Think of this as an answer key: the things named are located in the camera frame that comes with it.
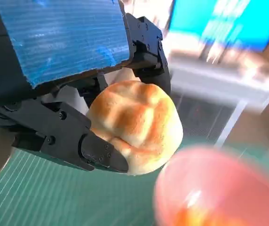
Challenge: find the blue lit monitor screen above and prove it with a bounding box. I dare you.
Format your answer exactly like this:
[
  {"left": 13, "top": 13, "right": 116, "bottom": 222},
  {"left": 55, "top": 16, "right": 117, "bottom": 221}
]
[{"left": 168, "top": 0, "right": 269, "bottom": 53}]

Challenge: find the pink bowl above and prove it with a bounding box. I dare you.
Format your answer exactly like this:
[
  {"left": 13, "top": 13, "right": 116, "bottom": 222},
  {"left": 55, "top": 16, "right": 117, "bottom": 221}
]
[{"left": 153, "top": 145, "right": 269, "bottom": 226}]

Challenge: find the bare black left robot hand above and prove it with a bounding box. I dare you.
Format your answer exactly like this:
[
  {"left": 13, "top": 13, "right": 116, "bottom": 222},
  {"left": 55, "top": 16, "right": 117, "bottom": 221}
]
[{"left": 0, "top": 0, "right": 172, "bottom": 175}]

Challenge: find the round pale bread bun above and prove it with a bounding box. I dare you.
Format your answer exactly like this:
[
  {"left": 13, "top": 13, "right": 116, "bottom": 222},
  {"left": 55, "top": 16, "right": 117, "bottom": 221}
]
[{"left": 85, "top": 80, "right": 184, "bottom": 176}]

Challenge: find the green cutting mat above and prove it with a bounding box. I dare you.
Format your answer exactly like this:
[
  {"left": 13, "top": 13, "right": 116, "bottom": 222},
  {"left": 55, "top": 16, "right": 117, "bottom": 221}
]
[{"left": 0, "top": 137, "right": 269, "bottom": 226}]

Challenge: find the orange toasted bread piece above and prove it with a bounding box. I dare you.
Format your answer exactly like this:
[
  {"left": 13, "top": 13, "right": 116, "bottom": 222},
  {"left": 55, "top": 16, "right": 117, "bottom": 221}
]
[{"left": 175, "top": 207, "right": 248, "bottom": 226}]

